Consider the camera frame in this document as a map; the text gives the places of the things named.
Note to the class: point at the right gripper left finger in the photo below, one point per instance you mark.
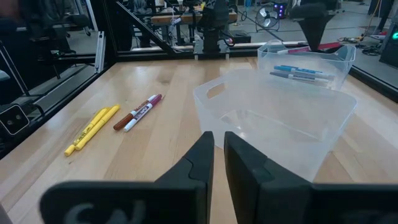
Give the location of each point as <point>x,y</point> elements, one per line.
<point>192,174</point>

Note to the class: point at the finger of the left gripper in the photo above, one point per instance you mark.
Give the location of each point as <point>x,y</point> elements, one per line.
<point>321,29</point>
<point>309,29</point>

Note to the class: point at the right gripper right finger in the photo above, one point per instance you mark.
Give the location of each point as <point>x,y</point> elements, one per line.
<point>248,174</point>

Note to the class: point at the pink thin marker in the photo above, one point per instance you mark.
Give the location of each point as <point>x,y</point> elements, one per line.
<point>329,46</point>

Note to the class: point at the blue Expo whiteboard marker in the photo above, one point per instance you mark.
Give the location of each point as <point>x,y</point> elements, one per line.
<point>304,73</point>
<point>303,69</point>

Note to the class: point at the magenta cap whiteboard marker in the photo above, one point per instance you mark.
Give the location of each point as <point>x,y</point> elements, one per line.
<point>143,112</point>

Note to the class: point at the brown cap whiteboard marker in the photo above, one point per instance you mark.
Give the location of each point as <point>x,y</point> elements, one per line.
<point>127,119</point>

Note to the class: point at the yellow highlighter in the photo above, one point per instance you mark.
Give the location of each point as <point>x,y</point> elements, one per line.
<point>99,126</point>
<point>85,132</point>

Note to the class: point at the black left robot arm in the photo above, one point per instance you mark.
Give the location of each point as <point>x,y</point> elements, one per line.
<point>213,31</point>

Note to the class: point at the device with purple lights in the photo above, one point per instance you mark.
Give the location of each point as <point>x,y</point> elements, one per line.
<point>280,10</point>

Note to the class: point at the clear plastic container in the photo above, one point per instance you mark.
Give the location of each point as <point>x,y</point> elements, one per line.
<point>339,62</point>
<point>273,124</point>

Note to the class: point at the black floor fan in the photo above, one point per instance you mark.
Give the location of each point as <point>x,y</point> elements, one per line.
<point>267,17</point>

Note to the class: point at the black computer with green light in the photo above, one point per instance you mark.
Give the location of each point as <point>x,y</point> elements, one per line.
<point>390,46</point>

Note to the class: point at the wooden workbench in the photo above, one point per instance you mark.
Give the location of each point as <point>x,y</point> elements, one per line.
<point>186,18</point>

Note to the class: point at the black office chair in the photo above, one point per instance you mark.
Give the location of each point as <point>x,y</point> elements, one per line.
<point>49,21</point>

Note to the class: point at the small black camera module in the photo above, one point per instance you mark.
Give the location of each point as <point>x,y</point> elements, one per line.
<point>13,119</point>

